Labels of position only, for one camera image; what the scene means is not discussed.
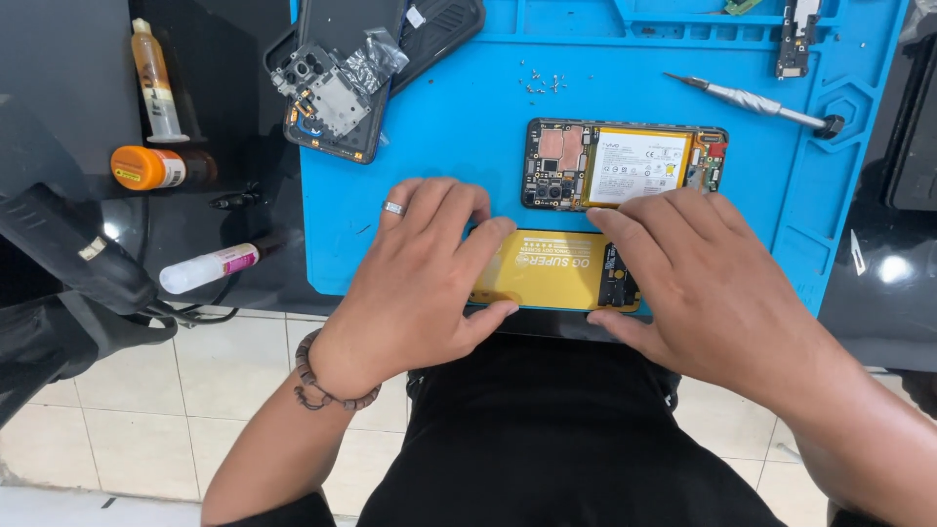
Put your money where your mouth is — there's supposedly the person's right hand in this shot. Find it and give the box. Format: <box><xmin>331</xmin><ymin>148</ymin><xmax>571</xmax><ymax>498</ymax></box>
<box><xmin>585</xmin><ymin>188</ymin><xmax>852</xmax><ymax>423</ymax></box>

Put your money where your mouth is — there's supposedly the person's left hand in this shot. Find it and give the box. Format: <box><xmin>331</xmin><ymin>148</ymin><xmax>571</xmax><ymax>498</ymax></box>
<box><xmin>315</xmin><ymin>176</ymin><xmax>521</xmax><ymax>397</ymax></box>

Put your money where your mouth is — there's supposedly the yellow-backed replacement phone screen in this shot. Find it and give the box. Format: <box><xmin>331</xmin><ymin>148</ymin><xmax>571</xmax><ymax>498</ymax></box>
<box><xmin>467</xmin><ymin>229</ymin><xmax>644</xmax><ymax>315</ymax></box>

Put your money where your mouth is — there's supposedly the opened smartphone with battery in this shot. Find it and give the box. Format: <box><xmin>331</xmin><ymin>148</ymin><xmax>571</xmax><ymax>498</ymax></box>
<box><xmin>520</xmin><ymin>117</ymin><xmax>730</xmax><ymax>214</ymax></box>

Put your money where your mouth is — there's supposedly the dark phone back housing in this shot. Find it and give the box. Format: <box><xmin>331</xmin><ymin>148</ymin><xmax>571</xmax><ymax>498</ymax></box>
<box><xmin>283</xmin><ymin>0</ymin><xmax>408</xmax><ymax>165</ymax></box>

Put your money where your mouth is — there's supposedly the blue silicone repair mat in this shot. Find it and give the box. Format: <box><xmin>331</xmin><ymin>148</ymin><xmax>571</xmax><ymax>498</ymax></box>
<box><xmin>288</xmin><ymin>0</ymin><xmax>910</xmax><ymax>319</ymax></box>

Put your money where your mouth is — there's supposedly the silver precision screwdriver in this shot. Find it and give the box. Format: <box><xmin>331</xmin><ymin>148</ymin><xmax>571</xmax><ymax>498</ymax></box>
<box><xmin>662</xmin><ymin>71</ymin><xmax>847</xmax><ymax>141</ymax></box>

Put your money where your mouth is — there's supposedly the small black clip tool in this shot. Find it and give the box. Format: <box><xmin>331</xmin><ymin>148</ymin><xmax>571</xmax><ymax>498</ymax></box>
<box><xmin>208</xmin><ymin>186</ymin><xmax>264</xmax><ymax>212</ymax></box>

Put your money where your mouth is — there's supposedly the person's black clothing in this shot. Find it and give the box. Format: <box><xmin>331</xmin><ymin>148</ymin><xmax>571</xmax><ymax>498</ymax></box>
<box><xmin>217</xmin><ymin>331</ymin><xmax>905</xmax><ymax>527</ymax></box>

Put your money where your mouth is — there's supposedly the white glue tube pink label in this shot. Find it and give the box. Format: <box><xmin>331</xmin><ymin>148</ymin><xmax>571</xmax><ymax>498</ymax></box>
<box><xmin>158</xmin><ymin>234</ymin><xmax>291</xmax><ymax>297</ymax></box>

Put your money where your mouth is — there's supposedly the clear plastic film piece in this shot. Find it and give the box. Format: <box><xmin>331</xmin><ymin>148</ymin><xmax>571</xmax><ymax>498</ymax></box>
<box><xmin>340</xmin><ymin>27</ymin><xmax>411</xmax><ymax>97</ymax></box>

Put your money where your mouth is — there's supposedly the cluster of tiny screws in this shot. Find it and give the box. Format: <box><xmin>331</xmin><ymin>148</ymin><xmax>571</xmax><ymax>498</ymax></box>
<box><xmin>517</xmin><ymin>69</ymin><xmax>571</xmax><ymax>97</ymax></box>

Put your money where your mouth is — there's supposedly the black device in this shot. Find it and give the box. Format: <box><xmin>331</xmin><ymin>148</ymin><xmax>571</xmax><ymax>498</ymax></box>
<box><xmin>883</xmin><ymin>29</ymin><xmax>937</xmax><ymax>214</ymax></box>

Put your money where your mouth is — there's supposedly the black phone case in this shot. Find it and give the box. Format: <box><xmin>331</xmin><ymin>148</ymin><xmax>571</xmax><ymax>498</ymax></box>
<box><xmin>263</xmin><ymin>0</ymin><xmax>488</xmax><ymax>98</ymax></box>

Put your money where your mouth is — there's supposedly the black phone circuit board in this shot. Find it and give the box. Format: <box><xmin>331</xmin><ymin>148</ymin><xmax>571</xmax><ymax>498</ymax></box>
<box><xmin>774</xmin><ymin>0</ymin><xmax>823</xmax><ymax>81</ymax></box>

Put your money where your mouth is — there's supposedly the orange-capped brown bottle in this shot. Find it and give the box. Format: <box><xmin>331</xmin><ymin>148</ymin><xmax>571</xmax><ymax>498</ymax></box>
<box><xmin>110</xmin><ymin>145</ymin><xmax>219</xmax><ymax>193</ymax></box>

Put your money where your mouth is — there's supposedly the amber flux syringe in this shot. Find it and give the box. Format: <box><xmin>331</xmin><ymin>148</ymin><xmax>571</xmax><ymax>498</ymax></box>
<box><xmin>130</xmin><ymin>18</ymin><xmax>190</xmax><ymax>144</ymax></box>

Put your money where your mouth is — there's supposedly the black hot air gun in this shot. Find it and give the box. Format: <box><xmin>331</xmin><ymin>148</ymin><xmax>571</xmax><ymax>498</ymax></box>
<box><xmin>0</xmin><ymin>94</ymin><xmax>181</xmax><ymax>429</ymax></box>

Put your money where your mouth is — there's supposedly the clear plastic bag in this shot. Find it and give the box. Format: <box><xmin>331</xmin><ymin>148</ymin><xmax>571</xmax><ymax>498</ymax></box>
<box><xmin>896</xmin><ymin>0</ymin><xmax>937</xmax><ymax>46</ymax></box>

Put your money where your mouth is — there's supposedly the brown beaded bracelet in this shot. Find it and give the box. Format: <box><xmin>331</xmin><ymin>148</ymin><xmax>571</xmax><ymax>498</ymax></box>
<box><xmin>293</xmin><ymin>327</ymin><xmax>384</xmax><ymax>413</ymax></box>

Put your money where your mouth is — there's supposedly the grey metal camera bracket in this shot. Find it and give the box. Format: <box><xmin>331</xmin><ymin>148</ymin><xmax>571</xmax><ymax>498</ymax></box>
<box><xmin>268</xmin><ymin>44</ymin><xmax>372</xmax><ymax>141</ymax></box>

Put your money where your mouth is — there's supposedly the black power cable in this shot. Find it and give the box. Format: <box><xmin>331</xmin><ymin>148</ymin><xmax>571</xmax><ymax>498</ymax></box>
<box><xmin>139</xmin><ymin>296</ymin><xmax>242</xmax><ymax>329</ymax></box>

